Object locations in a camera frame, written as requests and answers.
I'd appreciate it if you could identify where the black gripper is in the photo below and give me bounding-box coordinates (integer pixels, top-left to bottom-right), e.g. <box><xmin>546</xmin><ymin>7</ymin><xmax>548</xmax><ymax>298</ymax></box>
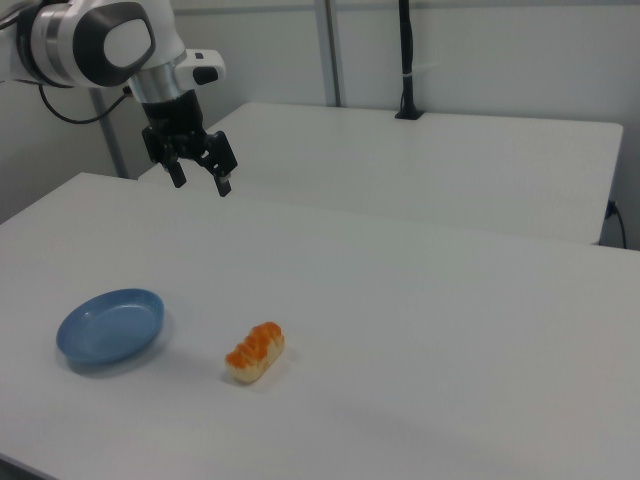
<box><xmin>141</xmin><ymin>91</ymin><xmax>239</xmax><ymax>198</ymax></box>

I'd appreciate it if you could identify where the orange glazed bread roll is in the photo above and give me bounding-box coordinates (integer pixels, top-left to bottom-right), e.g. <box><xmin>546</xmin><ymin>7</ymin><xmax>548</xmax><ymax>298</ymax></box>
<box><xmin>224</xmin><ymin>321</ymin><xmax>286</xmax><ymax>385</ymax></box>

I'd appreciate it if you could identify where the black pole with base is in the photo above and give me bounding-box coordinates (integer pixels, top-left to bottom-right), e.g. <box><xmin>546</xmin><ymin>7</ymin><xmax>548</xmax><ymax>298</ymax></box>
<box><xmin>394</xmin><ymin>0</ymin><xmax>426</xmax><ymax>120</ymax></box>

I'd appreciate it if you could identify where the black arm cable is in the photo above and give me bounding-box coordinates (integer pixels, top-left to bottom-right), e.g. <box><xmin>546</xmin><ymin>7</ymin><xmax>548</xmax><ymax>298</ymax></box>
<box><xmin>38</xmin><ymin>84</ymin><xmax>132</xmax><ymax>125</ymax></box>

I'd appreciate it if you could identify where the white side table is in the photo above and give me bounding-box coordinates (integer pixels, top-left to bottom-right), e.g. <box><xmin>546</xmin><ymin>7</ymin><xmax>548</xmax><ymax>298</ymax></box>
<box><xmin>137</xmin><ymin>102</ymin><xmax>625</xmax><ymax>246</ymax></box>

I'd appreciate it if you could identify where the black power cable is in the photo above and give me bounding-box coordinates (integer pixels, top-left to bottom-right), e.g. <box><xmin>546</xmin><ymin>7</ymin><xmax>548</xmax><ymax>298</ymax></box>
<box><xmin>606</xmin><ymin>199</ymin><xmax>629</xmax><ymax>250</ymax></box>

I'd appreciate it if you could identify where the aluminium frame post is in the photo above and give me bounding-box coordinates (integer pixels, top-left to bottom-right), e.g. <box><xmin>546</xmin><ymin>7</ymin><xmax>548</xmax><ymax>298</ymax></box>
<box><xmin>89</xmin><ymin>89</ymin><xmax>130</xmax><ymax>179</ymax></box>
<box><xmin>326</xmin><ymin>0</ymin><xmax>347</xmax><ymax>107</ymax></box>

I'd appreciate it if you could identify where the blue round plate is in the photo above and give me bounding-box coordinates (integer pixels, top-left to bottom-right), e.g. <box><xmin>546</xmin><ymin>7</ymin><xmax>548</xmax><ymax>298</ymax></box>
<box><xmin>55</xmin><ymin>287</ymin><xmax>166</xmax><ymax>365</ymax></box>

